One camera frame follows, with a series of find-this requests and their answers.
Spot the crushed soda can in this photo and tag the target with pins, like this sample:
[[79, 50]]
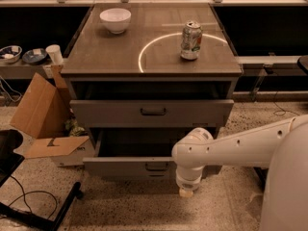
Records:
[[191, 40]]

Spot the brown cardboard box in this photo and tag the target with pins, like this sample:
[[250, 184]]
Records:
[[45, 115]]

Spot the white ceramic bowl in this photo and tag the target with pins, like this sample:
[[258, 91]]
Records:
[[115, 20]]

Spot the black chair seat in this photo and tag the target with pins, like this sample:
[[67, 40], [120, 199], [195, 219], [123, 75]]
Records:
[[10, 140]]

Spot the black stand base left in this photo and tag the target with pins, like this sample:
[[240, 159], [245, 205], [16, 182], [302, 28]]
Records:
[[45, 218]]

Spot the grey drawer cabinet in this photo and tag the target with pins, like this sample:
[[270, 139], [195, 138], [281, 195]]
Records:
[[145, 63]]

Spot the green snack bags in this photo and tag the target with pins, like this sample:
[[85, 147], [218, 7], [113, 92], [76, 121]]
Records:
[[73, 129]]

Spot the blue patterned bowl left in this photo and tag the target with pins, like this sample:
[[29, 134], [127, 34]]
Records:
[[10, 54]]

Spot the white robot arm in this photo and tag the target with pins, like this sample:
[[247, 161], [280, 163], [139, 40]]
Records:
[[280, 147]]

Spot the blue patterned bowl right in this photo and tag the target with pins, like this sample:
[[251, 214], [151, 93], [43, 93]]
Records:
[[34, 56]]

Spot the white paper cup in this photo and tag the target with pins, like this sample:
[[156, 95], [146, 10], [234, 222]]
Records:
[[55, 54]]

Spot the grey top drawer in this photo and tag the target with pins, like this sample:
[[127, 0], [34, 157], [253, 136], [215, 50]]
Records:
[[151, 113]]

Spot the blue patterned bowl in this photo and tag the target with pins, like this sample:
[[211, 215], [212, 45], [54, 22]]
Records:
[[10, 54], [34, 56]]

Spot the grey drawer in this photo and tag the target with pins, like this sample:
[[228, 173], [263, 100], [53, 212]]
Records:
[[134, 154], [151, 113]]

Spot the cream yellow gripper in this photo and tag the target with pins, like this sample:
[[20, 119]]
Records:
[[187, 184]]

